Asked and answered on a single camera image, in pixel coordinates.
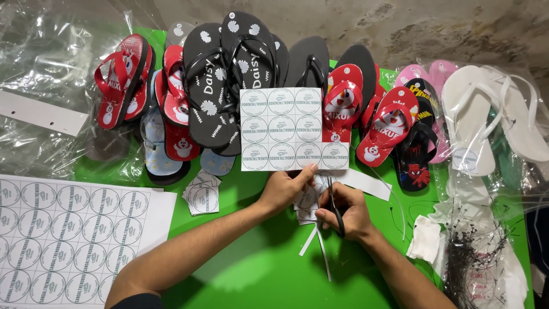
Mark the person's right hand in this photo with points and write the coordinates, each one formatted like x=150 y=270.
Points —
x=354 y=214

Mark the person's left hand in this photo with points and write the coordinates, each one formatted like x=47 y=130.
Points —
x=283 y=191

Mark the black scissors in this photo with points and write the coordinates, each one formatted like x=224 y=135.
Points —
x=336 y=208

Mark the partly cut round label sheet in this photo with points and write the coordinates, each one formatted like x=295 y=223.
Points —
x=281 y=128

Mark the pile of cut square labels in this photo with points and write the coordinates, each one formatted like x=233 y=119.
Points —
x=203 y=197
x=305 y=201

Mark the wide white paper offcut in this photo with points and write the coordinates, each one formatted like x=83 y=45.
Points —
x=369 y=184

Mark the thin white paper strip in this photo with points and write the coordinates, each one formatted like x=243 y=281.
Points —
x=308 y=242
x=324 y=253

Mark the black zigzag print flip-flop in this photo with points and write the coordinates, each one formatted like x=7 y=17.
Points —
x=231 y=143

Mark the light blue patterned sandal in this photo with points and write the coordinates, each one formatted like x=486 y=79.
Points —
x=216 y=163
x=156 y=150

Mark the white crumpled tissue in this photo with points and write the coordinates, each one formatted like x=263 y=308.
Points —
x=423 y=238

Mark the black spider hero sandal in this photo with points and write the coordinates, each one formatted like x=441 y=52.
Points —
x=422 y=101
x=414 y=165

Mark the red snowman sandal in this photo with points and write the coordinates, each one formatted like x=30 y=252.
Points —
x=116 y=86
x=143 y=92
x=372 y=107
x=342 y=105
x=386 y=128
x=182 y=143
x=176 y=86

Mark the pink sandal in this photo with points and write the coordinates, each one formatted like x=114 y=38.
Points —
x=444 y=75
x=411 y=73
x=441 y=146

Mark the black flower print flip-flop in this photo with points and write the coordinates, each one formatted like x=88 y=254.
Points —
x=208 y=94
x=251 y=47

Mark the square label on bag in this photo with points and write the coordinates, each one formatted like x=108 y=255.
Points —
x=465 y=160

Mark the packet of black tag pins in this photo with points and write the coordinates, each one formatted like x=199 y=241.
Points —
x=476 y=257

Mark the clear bag around flip-flops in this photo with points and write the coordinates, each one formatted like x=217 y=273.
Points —
x=493 y=189

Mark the white flip-flop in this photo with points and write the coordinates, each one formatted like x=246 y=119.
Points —
x=469 y=120
x=525 y=120

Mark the green flip-flop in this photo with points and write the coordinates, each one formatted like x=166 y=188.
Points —
x=508 y=163

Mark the person's black sleeve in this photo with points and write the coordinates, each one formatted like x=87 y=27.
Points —
x=139 y=301

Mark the grey flower print sandal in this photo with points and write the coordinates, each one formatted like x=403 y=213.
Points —
x=178 y=34

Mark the large round label sheet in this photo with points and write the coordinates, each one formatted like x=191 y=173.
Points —
x=73 y=240

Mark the white cardboard header strip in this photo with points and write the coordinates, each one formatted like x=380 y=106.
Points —
x=43 y=112

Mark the heap of clear plastic bags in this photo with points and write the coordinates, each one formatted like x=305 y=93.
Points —
x=43 y=55

